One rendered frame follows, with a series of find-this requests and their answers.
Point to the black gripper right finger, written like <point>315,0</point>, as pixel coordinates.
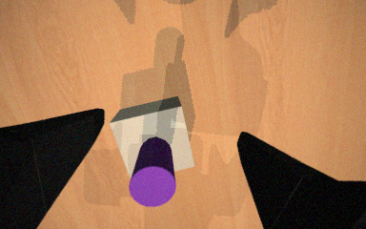
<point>289,194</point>

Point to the purple marker cap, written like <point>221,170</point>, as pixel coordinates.
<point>153,181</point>

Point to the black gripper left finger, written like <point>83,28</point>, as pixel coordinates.
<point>37,160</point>

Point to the cream white block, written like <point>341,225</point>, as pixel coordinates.
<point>132,126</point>

